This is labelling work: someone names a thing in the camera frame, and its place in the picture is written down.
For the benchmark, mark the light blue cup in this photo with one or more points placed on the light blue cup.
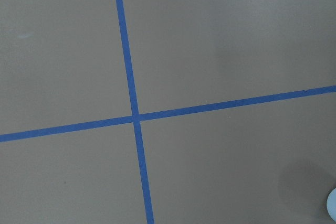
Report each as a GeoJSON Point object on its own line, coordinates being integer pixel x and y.
{"type": "Point", "coordinates": [331, 205]}

